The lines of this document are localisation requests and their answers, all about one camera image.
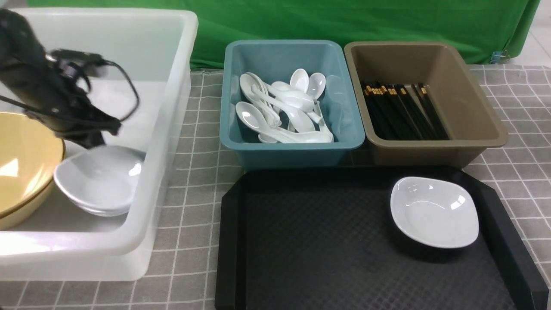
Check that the yellow noodle bowl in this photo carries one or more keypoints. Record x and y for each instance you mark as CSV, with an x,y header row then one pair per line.
x,y
29,154

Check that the grey checked tablecloth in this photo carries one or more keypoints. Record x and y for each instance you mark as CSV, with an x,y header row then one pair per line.
x,y
181,273

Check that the green backdrop cloth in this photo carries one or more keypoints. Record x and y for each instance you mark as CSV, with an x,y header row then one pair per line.
x,y
476,28

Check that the brown plastic bin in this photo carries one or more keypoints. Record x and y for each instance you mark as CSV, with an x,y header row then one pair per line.
x,y
467,115

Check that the white dish in tub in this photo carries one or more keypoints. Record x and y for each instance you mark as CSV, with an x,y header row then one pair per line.
x,y
113,212

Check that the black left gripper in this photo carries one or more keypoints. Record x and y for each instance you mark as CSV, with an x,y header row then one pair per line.
x,y
46,84

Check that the white square dish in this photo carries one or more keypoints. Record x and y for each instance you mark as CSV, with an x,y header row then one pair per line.
x,y
434,212
103,177

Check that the white ceramic soup spoon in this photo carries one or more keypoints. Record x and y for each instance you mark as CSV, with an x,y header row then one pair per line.
x,y
254,119

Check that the black chopsticks in bin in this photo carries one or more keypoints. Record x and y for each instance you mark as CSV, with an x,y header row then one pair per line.
x,y
399,112

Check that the black serving tray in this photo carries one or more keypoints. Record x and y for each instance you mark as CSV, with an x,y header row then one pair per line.
x,y
324,239

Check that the yellow bowl in tub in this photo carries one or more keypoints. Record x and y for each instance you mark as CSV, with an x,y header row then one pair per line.
x,y
21,213

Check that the blue binder clip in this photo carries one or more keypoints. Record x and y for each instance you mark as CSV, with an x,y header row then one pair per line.
x,y
499,57

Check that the teal plastic bin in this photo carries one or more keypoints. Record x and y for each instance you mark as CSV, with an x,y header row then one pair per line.
x,y
276,60

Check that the large white plastic tub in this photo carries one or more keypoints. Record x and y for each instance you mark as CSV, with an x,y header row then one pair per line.
x,y
62,242

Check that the pile of white spoons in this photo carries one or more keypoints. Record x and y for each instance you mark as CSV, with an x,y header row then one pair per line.
x,y
296,113

